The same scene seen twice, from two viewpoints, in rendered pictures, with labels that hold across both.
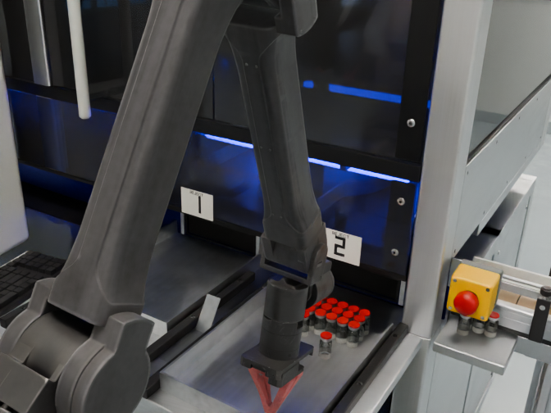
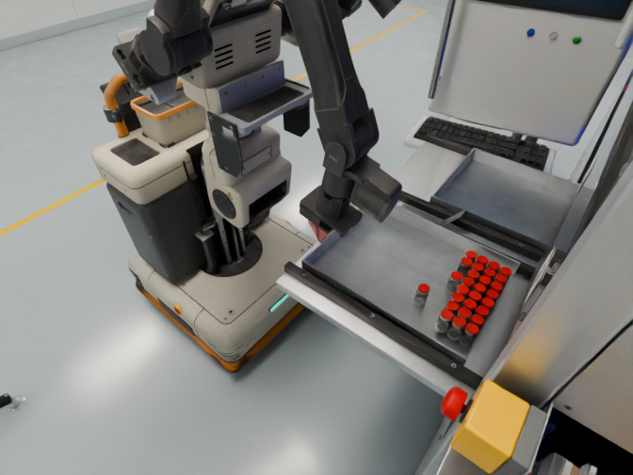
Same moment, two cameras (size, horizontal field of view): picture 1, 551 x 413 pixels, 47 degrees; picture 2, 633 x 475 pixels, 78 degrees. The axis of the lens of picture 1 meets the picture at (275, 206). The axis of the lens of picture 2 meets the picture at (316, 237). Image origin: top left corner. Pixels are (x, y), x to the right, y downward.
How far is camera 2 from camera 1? 0.94 m
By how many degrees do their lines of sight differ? 77
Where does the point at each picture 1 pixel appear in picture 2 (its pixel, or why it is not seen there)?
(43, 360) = not seen: hidden behind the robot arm
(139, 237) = not seen: outside the picture
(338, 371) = (397, 309)
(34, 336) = not seen: hidden behind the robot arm
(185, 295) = (491, 215)
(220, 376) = (385, 234)
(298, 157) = (303, 25)
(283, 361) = (314, 206)
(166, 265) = (536, 202)
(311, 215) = (325, 102)
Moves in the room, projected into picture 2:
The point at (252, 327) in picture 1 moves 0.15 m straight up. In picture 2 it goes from (454, 255) to (474, 200)
